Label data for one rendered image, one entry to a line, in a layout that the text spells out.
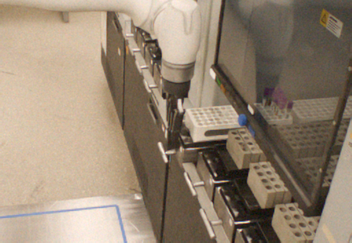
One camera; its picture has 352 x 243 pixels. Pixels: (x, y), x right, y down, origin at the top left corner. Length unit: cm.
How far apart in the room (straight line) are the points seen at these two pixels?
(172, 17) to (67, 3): 26
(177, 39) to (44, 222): 55
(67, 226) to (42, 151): 164
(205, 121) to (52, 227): 56
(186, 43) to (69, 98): 204
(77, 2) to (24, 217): 52
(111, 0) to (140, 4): 10
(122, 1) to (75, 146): 155
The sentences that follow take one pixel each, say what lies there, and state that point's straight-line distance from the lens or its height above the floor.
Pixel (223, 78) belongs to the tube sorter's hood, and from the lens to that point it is 145.
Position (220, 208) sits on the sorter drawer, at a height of 77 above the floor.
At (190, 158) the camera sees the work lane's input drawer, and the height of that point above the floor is 77.
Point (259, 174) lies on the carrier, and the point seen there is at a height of 87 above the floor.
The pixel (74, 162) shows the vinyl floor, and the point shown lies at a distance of 274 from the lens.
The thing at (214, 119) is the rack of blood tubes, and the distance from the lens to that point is 151.
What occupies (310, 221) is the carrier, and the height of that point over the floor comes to 88.
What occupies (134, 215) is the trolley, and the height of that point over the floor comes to 82.
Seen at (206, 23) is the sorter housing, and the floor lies 106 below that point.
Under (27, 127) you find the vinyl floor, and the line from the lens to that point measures 304.
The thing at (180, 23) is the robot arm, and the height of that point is 118.
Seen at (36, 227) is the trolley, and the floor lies 82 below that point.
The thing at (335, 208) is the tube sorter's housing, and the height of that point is 102.
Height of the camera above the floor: 167
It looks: 33 degrees down
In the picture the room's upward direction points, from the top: 1 degrees clockwise
